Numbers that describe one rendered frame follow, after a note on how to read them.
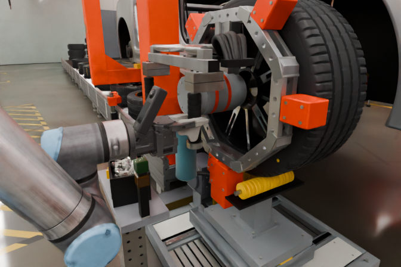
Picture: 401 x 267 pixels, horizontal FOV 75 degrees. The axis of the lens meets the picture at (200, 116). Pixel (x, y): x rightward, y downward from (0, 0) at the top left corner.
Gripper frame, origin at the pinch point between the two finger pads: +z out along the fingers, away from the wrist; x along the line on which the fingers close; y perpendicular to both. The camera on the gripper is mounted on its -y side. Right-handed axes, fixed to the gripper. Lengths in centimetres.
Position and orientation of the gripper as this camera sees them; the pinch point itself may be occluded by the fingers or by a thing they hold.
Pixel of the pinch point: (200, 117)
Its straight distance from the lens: 69.0
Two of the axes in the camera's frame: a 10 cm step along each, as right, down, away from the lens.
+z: 8.6, -1.4, 4.8
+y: 0.0, 9.6, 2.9
